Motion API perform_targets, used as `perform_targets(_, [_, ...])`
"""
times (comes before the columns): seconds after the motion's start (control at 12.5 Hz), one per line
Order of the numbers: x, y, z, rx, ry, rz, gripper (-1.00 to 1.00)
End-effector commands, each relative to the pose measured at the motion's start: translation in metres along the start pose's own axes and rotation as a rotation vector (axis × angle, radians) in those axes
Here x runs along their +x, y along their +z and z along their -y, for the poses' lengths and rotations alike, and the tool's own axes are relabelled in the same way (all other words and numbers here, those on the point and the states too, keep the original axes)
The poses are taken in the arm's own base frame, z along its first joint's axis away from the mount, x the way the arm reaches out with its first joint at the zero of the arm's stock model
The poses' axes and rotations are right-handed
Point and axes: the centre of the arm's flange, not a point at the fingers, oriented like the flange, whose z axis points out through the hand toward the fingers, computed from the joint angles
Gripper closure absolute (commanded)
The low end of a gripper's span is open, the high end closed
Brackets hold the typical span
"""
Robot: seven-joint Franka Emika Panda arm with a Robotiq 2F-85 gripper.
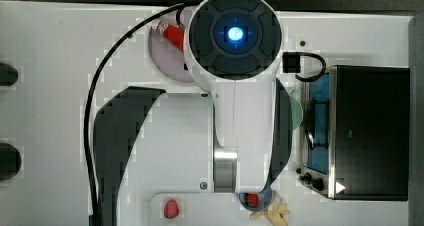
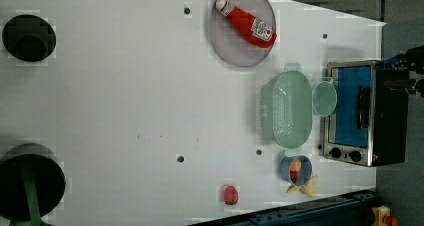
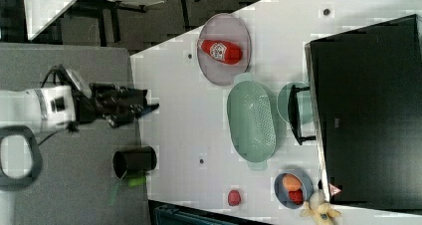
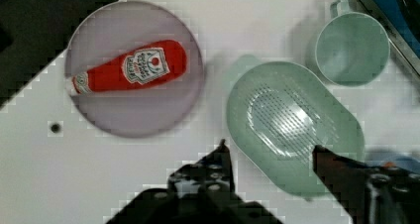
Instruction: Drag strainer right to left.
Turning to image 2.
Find red toy food in cup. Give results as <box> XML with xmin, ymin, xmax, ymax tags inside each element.
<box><xmin>290</xmin><ymin>171</ymin><xmax>298</xmax><ymax>182</ymax></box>

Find red ketchup bottle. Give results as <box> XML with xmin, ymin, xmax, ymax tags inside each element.
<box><xmin>215</xmin><ymin>0</ymin><xmax>277</xmax><ymax>48</ymax></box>

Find beige toy food piece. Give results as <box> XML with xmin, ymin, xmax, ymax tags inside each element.
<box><xmin>287</xmin><ymin>175</ymin><xmax>319</xmax><ymax>197</ymax></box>

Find silver toaster oven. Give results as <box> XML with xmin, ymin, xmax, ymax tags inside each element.
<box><xmin>322</xmin><ymin>60</ymin><xmax>409</xmax><ymax>167</ymax></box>

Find black round mount upper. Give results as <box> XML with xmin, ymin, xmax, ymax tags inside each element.
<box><xmin>1</xmin><ymin>14</ymin><xmax>57</xmax><ymax>62</ymax></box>

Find orange toy food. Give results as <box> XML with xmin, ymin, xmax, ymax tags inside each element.
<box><xmin>290</xmin><ymin>159</ymin><xmax>302</xmax><ymax>172</ymax></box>

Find mint green plastic strainer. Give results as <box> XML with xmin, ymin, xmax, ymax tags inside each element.
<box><xmin>260</xmin><ymin>63</ymin><xmax>313</xmax><ymax>150</ymax></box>

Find yellow red clamp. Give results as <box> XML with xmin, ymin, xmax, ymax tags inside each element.
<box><xmin>372</xmin><ymin>206</ymin><xmax>399</xmax><ymax>226</ymax></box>

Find black round mount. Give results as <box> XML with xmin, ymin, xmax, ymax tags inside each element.
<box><xmin>1</xmin><ymin>14</ymin><xmax>57</xmax><ymax>62</ymax></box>
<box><xmin>0</xmin><ymin>143</ymin><xmax>66</xmax><ymax>222</ymax></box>

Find blue cup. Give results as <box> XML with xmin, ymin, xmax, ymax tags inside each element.
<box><xmin>280</xmin><ymin>155</ymin><xmax>312</xmax><ymax>186</ymax></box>

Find red toy strawberry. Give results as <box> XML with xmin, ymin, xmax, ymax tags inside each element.
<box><xmin>224</xmin><ymin>185</ymin><xmax>239</xmax><ymax>205</ymax></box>

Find grey round plate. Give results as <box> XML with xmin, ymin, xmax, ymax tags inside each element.
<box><xmin>209</xmin><ymin>0</ymin><xmax>276</xmax><ymax>67</ymax></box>

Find black round mount lower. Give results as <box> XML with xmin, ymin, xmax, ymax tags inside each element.
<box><xmin>0</xmin><ymin>143</ymin><xmax>66</xmax><ymax>222</ymax></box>

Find green strap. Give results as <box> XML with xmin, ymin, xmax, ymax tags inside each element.
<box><xmin>9</xmin><ymin>159</ymin><xmax>56</xmax><ymax>226</ymax></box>

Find black blue robot arm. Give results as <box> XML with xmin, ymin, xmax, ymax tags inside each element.
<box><xmin>384</xmin><ymin>46</ymin><xmax>424</xmax><ymax>97</ymax></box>

